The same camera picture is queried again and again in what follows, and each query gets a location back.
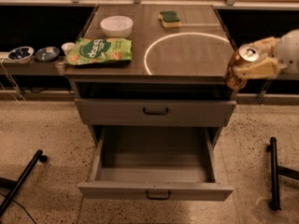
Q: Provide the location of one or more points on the black middle drawer handle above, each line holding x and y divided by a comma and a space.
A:
164, 196

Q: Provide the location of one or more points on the black stand leg right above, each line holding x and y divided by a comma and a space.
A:
276, 171

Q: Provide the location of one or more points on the green chip bag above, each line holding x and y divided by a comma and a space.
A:
102, 50

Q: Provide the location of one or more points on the black top drawer handle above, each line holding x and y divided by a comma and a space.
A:
158, 112

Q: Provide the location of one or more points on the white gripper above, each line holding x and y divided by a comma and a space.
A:
288, 51

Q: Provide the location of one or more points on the grey drawer cabinet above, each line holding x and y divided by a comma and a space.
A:
185, 63

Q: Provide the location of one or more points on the black stand leg left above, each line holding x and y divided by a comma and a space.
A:
13, 186

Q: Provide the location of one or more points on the white bowl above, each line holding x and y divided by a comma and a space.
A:
117, 26

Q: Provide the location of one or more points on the orange soda can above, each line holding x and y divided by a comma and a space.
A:
237, 71

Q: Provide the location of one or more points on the black drawer handle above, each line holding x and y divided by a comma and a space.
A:
158, 112
164, 196

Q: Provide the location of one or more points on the black stand leg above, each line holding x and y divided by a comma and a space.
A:
13, 186
276, 171

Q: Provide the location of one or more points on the closed grey top drawer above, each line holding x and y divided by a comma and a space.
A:
129, 112

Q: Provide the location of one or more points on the blue patterned bowl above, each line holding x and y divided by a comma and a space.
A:
21, 55

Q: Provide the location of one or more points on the open grey middle drawer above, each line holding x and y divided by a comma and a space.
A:
131, 160

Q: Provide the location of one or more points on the dark grey bowl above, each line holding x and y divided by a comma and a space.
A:
47, 54

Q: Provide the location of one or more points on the small white cup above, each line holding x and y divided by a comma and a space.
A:
67, 47

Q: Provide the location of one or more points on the green yellow sponge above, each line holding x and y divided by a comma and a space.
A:
169, 19

